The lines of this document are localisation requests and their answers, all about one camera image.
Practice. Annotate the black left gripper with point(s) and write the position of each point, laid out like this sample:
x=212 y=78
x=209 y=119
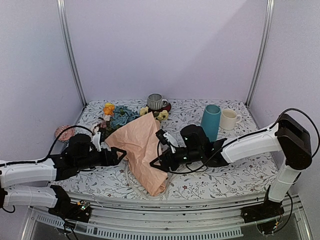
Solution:
x=114 y=161

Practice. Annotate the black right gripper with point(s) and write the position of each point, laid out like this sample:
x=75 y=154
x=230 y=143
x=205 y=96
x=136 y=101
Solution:
x=169 y=157

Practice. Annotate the flower bouquet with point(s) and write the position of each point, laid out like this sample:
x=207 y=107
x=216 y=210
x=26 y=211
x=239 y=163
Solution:
x=134 y=130

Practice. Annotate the teal vase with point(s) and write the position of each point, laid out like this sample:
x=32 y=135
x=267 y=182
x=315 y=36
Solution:
x=210 y=121

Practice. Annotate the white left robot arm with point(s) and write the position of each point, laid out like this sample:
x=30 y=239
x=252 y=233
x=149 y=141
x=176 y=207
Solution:
x=15 y=191

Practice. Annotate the dark red saucer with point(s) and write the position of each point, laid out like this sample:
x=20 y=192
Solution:
x=167 y=108

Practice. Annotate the striped cup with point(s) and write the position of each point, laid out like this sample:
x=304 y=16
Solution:
x=155 y=101

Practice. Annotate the cream mug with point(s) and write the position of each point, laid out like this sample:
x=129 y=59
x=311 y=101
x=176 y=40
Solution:
x=229 y=119

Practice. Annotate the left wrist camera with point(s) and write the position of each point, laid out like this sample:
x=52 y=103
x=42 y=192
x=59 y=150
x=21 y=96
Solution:
x=98 y=138

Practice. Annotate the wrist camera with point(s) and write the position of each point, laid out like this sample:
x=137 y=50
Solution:
x=98 y=138
x=166 y=138

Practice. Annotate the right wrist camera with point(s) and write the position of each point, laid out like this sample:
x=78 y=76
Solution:
x=166 y=138

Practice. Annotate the aluminium table front rail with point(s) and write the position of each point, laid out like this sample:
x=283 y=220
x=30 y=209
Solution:
x=200 y=219

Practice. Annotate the left aluminium frame post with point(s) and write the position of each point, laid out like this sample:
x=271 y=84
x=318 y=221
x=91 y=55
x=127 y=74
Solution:
x=69 y=51

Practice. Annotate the aluminium frame post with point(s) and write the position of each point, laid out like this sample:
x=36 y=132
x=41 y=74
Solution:
x=268 y=18
x=69 y=51

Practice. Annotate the right aluminium frame post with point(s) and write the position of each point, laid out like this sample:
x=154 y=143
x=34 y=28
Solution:
x=268 y=18

